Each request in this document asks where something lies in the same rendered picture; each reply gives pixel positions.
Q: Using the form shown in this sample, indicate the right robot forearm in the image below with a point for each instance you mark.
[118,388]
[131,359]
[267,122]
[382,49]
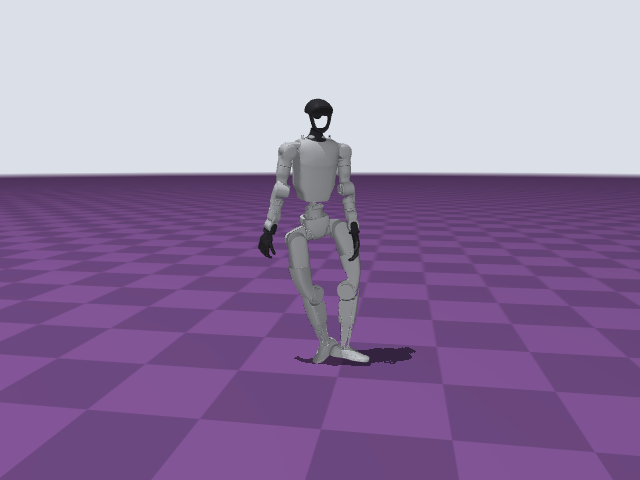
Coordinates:
[274,213]

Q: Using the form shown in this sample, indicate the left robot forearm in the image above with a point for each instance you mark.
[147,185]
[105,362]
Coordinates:
[350,210]

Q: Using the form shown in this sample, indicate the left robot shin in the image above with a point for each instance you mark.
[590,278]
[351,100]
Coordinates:
[347,315]

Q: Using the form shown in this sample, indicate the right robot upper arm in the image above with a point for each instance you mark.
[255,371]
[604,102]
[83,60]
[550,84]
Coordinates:
[286,153]

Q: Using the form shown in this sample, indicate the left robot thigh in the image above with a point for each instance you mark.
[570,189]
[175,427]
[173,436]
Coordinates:
[344,242]

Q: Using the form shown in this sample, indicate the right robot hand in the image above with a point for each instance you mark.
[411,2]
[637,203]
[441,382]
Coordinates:
[266,241]

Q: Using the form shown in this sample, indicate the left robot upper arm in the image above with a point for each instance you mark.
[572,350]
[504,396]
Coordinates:
[345,186]

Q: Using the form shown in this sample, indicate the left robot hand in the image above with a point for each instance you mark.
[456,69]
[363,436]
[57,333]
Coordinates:
[354,232]

